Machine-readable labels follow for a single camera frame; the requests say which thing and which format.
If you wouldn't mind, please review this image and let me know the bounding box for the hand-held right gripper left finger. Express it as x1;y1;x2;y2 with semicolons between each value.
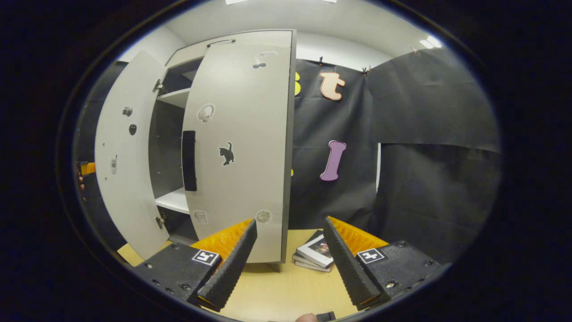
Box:
133;218;258;313

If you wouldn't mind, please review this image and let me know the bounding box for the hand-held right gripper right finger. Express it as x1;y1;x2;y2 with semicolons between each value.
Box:
324;216;450;311

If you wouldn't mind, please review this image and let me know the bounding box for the white cabinet door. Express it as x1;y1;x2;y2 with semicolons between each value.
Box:
95;50;170;261
181;42;292;263

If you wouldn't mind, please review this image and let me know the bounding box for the white and grey cabinet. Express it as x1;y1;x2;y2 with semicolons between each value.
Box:
147;30;297;269

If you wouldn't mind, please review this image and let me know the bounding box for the white cabinet shelf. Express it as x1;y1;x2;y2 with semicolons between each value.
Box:
157;88;192;109

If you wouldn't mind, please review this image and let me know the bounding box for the white book with picture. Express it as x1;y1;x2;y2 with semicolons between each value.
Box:
296;234;333;268

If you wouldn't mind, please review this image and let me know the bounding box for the grey book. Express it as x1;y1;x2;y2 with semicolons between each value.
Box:
293;253;332;272

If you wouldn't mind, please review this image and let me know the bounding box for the black backdrop cloth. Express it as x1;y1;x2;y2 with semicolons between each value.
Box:
288;47;501;264

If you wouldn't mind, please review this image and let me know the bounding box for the black door handle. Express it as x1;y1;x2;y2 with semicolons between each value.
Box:
182;130;198;192

